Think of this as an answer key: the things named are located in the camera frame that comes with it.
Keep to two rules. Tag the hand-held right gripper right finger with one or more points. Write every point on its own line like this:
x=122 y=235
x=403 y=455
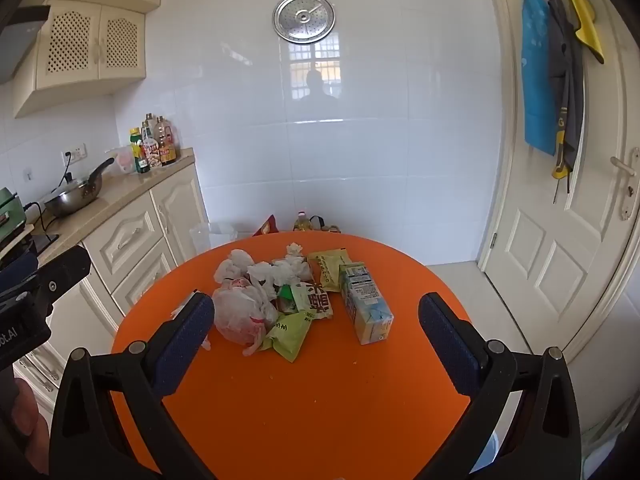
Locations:
x=452 y=345

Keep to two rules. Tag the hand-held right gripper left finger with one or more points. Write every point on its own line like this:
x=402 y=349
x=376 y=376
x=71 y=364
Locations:
x=182 y=345

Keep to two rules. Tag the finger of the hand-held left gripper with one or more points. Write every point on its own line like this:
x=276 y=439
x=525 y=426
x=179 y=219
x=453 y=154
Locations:
x=17 y=272
x=65 y=270

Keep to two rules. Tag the green snack packet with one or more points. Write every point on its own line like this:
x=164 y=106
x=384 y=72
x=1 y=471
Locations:
x=290 y=335

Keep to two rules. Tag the person's left hand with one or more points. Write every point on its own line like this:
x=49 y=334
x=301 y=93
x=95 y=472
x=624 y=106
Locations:
x=31 y=427

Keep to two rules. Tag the black induction cooktop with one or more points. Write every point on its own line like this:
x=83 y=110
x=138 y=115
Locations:
x=42 y=241

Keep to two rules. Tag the green kitchen appliance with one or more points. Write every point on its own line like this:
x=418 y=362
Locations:
x=10 y=210

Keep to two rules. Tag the white plastic bag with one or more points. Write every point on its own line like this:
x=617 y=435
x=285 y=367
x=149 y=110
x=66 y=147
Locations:
x=240 y=317

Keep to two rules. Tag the cream kitchen base cabinet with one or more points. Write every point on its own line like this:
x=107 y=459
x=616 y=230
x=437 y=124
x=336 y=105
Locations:
x=135 y=230

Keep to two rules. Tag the blue white milk carton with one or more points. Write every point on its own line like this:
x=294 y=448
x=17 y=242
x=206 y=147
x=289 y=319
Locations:
x=367 y=305

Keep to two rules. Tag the crumpled white tissue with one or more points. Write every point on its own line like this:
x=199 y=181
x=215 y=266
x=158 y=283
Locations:
x=295 y=249
x=280 y=272
x=232 y=265

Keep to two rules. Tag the clear plastic tub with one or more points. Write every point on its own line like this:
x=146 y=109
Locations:
x=210 y=237

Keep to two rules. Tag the clear plastic jug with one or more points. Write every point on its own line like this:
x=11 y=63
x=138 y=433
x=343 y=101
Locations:
x=121 y=162

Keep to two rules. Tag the cream panel door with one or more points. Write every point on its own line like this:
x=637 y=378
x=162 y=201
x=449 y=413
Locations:
x=545 y=260

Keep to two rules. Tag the white red snack wrapper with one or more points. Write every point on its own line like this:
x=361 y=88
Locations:
x=312 y=300

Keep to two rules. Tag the red label bottle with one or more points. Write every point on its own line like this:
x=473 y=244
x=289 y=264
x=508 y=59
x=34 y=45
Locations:
x=152 y=156

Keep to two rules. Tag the red snack bag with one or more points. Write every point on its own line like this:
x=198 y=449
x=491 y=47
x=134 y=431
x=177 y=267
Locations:
x=265 y=226

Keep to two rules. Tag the yellow snack packet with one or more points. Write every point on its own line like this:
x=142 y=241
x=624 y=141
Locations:
x=327 y=267

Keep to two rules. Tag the clear bottle white label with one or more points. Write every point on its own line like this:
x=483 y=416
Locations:
x=147 y=129

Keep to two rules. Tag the yellow oil bottle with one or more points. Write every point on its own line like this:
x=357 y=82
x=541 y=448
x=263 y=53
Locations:
x=301 y=222

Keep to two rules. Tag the grey range hood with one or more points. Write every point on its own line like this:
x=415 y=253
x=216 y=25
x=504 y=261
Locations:
x=20 y=35

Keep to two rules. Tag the grey garment yellow trim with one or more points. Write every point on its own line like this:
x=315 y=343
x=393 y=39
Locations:
x=567 y=100

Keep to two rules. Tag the blue apron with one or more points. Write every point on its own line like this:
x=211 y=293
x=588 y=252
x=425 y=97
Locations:
x=537 y=60

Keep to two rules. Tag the yellow cloth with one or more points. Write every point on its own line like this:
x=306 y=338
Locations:
x=585 y=15

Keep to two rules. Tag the white wall socket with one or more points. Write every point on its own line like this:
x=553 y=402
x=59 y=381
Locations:
x=75 y=153

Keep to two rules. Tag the cream lattice wall cabinet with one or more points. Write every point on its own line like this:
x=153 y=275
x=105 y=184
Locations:
x=90 y=45

